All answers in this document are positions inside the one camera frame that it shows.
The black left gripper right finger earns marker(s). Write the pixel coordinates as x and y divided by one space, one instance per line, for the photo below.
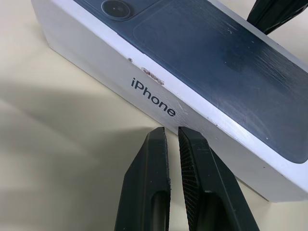
211 192

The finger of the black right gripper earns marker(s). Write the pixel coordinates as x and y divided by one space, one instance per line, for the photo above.
272 14

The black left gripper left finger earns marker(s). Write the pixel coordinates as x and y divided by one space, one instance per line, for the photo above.
144 187

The white box lid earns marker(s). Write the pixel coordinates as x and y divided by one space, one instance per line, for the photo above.
120 60

